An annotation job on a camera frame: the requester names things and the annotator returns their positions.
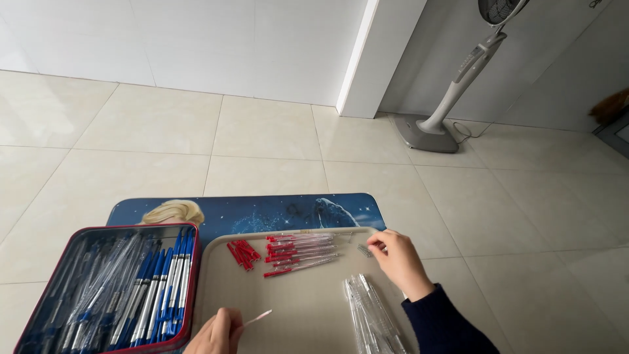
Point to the person's left hand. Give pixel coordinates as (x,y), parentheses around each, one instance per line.
(214,337)

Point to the person's right hand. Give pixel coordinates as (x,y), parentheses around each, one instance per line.
(403,268)

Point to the thin clear pen refill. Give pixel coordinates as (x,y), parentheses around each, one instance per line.
(258,317)

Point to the pile of small metal springs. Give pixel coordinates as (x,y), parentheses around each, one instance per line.
(364,250)

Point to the red metal tin box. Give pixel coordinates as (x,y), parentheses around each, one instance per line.
(192,295)

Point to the pile of clear pen barrels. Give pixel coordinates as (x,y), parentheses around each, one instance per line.
(373,314)

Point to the single small metal spring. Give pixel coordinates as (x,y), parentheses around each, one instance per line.
(346,233)

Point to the beige plastic tray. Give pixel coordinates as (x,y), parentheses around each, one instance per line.
(295,305)

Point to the pile of red pen caps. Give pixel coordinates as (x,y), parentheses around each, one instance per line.
(243,254)

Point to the heap of blue pens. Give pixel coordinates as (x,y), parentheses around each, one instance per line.
(123,295)

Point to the row of red-tipped refills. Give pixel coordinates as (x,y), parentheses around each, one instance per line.
(299,253)

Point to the blue printed low table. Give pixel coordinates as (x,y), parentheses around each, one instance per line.
(265,211)

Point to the grey standing fan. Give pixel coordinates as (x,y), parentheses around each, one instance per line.
(457,83)

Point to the brown broom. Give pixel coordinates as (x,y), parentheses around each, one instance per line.
(609,107)

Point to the grey metal door frame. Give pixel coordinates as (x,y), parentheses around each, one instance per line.
(614,135)

